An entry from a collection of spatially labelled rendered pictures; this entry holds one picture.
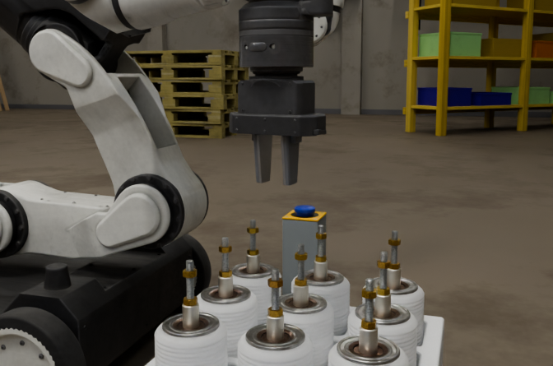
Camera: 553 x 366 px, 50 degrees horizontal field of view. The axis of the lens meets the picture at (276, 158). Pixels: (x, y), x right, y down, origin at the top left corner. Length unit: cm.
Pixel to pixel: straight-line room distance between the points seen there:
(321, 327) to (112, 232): 47
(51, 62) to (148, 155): 25
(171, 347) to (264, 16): 42
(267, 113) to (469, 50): 584
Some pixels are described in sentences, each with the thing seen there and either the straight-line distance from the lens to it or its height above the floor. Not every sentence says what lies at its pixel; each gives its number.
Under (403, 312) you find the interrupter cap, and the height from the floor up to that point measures 25.
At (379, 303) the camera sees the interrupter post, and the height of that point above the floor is 27.
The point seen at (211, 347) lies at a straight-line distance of 80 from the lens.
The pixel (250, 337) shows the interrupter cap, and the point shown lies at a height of 25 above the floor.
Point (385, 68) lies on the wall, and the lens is 958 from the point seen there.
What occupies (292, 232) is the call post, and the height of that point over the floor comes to 29.
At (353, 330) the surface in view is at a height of 24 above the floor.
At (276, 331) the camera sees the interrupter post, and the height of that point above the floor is 26.
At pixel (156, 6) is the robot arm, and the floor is 66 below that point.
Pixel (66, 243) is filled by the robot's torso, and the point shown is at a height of 25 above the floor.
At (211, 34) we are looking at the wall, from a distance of 1033.
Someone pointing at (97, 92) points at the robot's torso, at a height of 55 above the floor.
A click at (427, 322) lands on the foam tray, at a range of 104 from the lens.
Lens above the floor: 58
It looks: 8 degrees down
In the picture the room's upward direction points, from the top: straight up
